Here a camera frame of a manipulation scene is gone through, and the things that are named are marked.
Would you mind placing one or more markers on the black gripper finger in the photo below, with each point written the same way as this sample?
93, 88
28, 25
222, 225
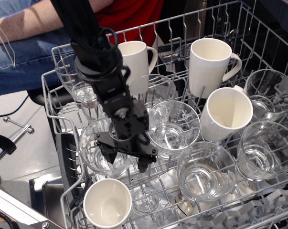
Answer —
109, 153
143, 163

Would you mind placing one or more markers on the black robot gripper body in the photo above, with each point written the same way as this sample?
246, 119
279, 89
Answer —
137, 146

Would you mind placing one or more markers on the clear glass cup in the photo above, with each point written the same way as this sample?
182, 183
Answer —
262, 152
68, 76
268, 92
206, 172
101, 159
152, 89
173, 126

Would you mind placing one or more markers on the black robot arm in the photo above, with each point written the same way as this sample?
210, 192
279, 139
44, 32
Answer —
100, 64

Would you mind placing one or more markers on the person forearm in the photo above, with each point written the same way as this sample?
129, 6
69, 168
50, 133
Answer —
34, 20

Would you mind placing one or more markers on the clear glass cup second row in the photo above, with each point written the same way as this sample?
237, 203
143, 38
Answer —
91, 107

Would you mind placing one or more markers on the white cup front left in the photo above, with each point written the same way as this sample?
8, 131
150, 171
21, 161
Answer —
107, 203

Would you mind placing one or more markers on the small clear glass front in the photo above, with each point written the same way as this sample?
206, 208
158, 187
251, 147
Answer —
145, 201

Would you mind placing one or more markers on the white mug behind gripper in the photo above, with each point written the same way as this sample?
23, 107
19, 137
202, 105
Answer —
141, 60

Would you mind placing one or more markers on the tilted white mug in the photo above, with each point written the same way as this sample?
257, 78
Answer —
226, 111

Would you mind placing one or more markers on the red shirt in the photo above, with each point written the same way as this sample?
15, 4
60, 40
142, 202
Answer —
128, 18

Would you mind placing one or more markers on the blue jeans leg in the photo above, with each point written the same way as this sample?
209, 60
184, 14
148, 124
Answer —
23, 62

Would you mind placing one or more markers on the tall white mug with handle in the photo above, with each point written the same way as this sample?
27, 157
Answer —
211, 62

